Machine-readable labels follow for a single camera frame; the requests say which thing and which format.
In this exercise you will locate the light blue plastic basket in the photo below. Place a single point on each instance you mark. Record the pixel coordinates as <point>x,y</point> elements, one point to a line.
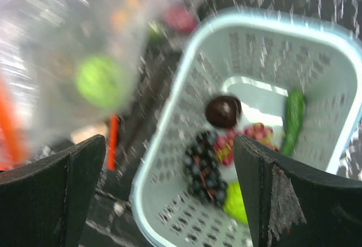
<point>257,56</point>

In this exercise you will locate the green custard apple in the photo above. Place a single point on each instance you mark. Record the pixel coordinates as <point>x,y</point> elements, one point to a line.
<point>96,81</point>

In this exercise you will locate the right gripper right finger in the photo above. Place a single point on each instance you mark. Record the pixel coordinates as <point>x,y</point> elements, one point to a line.
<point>289,203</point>

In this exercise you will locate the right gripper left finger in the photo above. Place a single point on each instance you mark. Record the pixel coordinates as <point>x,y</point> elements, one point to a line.
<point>46,203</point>

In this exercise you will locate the magenta round fruit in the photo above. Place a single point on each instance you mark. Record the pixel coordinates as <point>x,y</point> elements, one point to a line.
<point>180,19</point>

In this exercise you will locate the green lime fruit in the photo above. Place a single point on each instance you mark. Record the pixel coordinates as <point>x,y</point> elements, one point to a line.
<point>234,204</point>

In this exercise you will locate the red grape bunch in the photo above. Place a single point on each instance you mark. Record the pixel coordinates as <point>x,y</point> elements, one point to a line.
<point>251,135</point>

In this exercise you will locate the green cucumber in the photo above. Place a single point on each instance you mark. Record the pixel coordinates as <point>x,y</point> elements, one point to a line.
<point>293,121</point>

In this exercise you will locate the dark grape bunch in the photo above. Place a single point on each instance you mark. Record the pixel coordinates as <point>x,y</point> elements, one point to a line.
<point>201,169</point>

